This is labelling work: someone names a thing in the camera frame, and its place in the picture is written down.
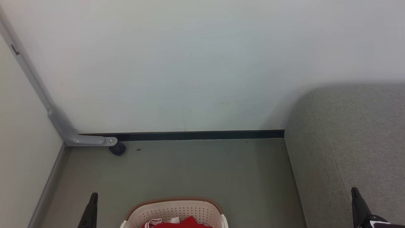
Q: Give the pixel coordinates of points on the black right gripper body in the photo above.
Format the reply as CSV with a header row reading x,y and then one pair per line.
x,y
379,224

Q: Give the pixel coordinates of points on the grey skirting strip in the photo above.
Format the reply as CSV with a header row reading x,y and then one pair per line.
x,y
47,190

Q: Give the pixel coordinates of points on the grey fabric sofa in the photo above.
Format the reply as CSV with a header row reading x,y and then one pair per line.
x,y
348,142

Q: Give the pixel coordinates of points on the black baseboard strip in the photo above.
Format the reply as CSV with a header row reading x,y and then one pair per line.
x,y
190,135

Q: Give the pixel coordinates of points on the grey metal frame leg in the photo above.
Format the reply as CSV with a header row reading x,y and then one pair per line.
x,y
60,123

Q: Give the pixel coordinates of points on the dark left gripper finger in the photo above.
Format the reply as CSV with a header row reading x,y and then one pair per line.
x,y
91,212

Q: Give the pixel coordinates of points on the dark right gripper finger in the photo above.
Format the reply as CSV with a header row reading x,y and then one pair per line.
x,y
357,205

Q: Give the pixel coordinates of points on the cream perforated laundry basket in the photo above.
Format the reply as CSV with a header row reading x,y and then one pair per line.
x,y
177,210

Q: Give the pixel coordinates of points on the black caster wheel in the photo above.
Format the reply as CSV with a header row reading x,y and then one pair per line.
x,y
117,149

